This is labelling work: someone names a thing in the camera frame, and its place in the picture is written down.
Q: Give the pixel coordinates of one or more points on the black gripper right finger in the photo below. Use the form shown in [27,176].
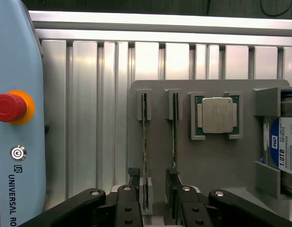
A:
[190,208]

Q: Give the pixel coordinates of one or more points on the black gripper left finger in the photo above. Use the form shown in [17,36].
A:
[126,208]

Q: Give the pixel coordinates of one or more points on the green RAM stick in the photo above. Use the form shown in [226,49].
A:
[175,132]
[144,142]

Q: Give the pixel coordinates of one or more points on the grey parts rack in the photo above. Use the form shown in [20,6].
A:
[207,160]

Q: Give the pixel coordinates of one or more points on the silver CPU chip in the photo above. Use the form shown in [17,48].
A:
[217,115]

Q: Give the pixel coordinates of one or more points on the hard disk with blue label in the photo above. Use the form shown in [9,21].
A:
[286,146]

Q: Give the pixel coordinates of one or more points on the silver round power button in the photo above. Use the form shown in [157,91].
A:
[18,153]

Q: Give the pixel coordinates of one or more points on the red emergency stop button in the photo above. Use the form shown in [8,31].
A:
[9,107]

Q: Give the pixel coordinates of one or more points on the light blue teach pendant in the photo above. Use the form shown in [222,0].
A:
[20,71]

